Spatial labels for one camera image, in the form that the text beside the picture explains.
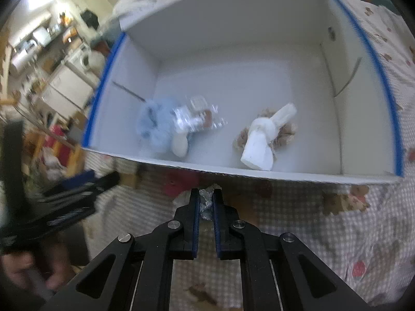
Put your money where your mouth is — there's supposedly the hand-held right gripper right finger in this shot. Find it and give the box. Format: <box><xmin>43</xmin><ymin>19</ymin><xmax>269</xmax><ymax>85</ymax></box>
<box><xmin>212</xmin><ymin>188</ymin><xmax>373</xmax><ymax>311</ymax></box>

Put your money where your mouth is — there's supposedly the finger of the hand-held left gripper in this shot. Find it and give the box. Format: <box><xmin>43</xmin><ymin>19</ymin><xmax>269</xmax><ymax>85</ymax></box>
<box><xmin>45</xmin><ymin>197</ymin><xmax>98</xmax><ymax>228</ymax></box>
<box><xmin>44</xmin><ymin>170</ymin><xmax>121</xmax><ymax>200</ymax></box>

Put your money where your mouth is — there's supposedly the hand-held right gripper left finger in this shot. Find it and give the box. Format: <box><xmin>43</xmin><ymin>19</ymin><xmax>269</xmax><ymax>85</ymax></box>
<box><xmin>40</xmin><ymin>188</ymin><xmax>201</xmax><ymax>311</ymax></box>

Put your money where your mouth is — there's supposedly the crinkled clear plastic wrapper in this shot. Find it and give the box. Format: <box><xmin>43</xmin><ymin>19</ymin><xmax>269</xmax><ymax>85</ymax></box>
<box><xmin>199</xmin><ymin>184</ymin><xmax>223</xmax><ymax>220</ymax></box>

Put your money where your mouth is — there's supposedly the blue white plush toy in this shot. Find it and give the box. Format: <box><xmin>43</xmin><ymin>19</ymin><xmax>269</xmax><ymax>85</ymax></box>
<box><xmin>136</xmin><ymin>95</ymin><xmax>227</xmax><ymax>158</ymax></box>

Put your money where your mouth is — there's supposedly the white cardboard box blue edge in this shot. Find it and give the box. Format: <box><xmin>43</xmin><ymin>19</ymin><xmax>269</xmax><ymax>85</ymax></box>
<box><xmin>81</xmin><ymin>0</ymin><xmax>406</xmax><ymax>186</ymax></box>

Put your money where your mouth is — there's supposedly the person's left hand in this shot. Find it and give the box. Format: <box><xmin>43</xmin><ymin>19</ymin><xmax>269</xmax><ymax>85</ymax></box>
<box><xmin>0</xmin><ymin>252</ymin><xmax>70</xmax><ymax>301</ymax></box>

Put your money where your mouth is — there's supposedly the white floor cabinet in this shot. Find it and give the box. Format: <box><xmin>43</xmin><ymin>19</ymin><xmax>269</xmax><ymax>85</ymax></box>
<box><xmin>40</xmin><ymin>65</ymin><xmax>98</xmax><ymax>121</ymax></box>

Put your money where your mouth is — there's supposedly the bear print checkered blanket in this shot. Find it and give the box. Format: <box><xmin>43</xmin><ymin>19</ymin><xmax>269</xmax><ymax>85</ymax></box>
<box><xmin>81</xmin><ymin>0</ymin><xmax>415</xmax><ymax>311</ymax></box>

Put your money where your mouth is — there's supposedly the white washing machine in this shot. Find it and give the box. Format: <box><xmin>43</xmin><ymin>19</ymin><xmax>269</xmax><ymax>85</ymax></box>
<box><xmin>66</xmin><ymin>44</ymin><xmax>95</xmax><ymax>72</ymax></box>

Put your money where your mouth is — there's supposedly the black hanging garment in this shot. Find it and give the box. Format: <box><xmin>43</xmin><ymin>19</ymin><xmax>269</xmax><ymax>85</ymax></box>
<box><xmin>80</xmin><ymin>10</ymin><xmax>98</xmax><ymax>28</ymax></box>

